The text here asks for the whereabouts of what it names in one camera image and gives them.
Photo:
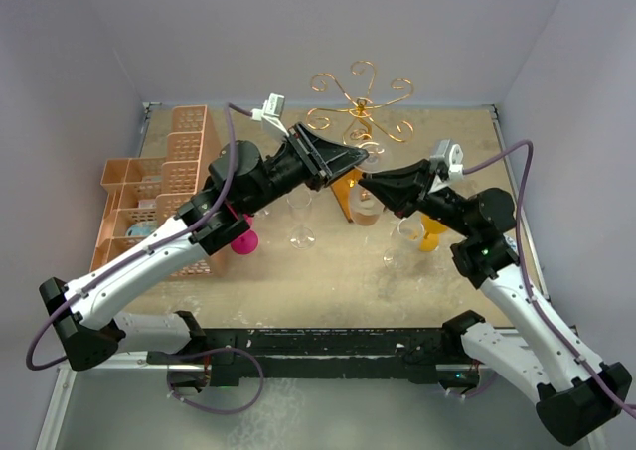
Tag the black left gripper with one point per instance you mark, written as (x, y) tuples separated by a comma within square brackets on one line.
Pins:
[(320, 159)]

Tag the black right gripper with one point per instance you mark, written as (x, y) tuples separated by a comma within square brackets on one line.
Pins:
[(402, 190)]

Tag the clear wine glass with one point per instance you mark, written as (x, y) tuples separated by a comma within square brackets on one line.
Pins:
[(378, 160), (406, 239)]

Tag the yellow plastic goblet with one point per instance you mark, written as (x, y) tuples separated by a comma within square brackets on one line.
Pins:
[(433, 229)]

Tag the clear champagne flute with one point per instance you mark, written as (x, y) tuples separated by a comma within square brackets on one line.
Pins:
[(299, 203)]

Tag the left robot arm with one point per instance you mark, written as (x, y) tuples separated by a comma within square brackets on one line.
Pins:
[(88, 313)]

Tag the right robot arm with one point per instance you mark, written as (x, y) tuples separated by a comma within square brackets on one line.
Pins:
[(574, 390)]

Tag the wooden rack base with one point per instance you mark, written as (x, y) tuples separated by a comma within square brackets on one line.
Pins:
[(354, 201)]

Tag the clear tilted wine glass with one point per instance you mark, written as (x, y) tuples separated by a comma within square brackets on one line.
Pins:
[(406, 239)]

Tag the magenta plastic goblet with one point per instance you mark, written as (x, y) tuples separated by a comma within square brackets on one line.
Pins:
[(245, 244)]

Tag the peach plastic basket organizer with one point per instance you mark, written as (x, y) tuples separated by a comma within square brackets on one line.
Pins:
[(144, 191)]

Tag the gold wire wine glass rack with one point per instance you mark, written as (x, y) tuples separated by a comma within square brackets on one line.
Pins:
[(360, 108)]

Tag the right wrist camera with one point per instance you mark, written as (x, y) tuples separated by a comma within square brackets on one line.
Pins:
[(447, 159)]

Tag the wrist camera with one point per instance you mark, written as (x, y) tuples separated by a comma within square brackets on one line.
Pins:
[(447, 159), (269, 117)]

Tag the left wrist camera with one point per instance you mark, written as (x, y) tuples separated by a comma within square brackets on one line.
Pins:
[(269, 117)]

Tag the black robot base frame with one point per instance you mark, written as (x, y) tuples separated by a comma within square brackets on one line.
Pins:
[(417, 355)]

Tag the aluminium rail frame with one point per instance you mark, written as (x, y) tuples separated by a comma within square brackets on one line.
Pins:
[(123, 404)]

